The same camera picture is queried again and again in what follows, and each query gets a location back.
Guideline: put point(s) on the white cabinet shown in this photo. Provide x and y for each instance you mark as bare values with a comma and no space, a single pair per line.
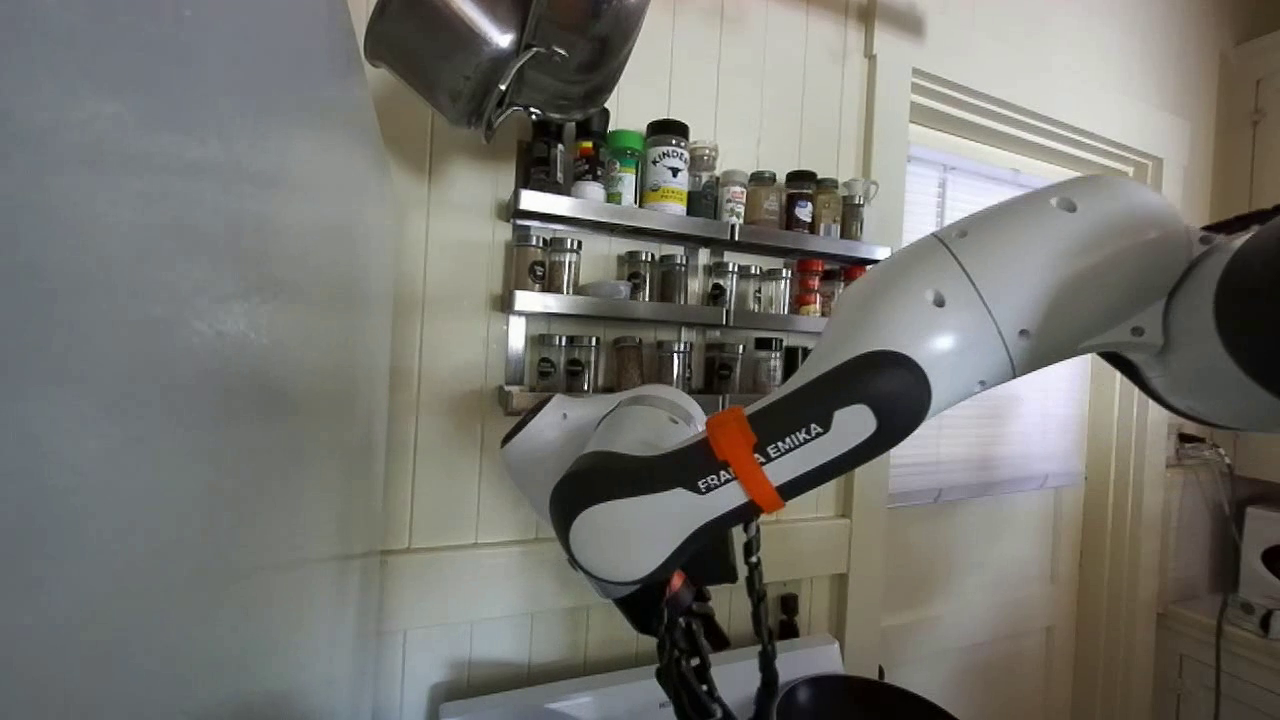
1224,673

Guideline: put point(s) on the small dark sauce bottle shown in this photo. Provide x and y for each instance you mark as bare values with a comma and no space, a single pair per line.
591,165

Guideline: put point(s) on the white refrigerator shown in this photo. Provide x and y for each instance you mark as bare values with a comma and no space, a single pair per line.
184,373

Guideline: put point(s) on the black frying pan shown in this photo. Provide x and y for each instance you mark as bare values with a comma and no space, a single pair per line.
862,700

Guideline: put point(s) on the black label spice jar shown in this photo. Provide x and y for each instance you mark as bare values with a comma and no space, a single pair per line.
801,202

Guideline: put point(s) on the red lid spice jar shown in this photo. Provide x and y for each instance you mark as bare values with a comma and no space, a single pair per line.
853,273
808,285

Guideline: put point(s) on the cream door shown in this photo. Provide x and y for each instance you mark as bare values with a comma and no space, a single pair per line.
987,600

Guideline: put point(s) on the large black lid spice jar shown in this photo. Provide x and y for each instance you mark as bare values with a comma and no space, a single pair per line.
665,165

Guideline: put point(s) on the large hanging steel pot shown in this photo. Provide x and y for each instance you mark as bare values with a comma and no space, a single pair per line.
467,62

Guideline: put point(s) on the white appliance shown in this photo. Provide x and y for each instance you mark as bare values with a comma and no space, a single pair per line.
1260,574

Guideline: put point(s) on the green lid spice jar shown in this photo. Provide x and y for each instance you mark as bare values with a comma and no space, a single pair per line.
621,165

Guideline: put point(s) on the metal spice rack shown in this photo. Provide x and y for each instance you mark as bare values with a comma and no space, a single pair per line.
665,313

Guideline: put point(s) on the white gas stove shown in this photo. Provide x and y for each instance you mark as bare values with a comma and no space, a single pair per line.
560,700

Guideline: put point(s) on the dark glass spice bottle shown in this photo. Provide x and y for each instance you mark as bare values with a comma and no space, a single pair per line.
542,156

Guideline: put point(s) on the white window blind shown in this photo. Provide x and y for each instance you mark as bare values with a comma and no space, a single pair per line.
987,453

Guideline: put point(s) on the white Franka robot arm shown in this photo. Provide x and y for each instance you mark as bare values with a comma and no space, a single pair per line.
1015,294

